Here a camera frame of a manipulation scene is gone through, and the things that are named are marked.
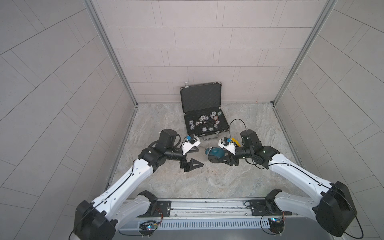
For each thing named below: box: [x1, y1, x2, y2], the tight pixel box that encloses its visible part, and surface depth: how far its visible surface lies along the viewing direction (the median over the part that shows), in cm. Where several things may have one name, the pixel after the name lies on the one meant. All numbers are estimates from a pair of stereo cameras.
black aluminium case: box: [179, 81, 230, 141], surface depth 104 cm
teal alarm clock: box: [205, 147, 225, 158], surface depth 74 cm
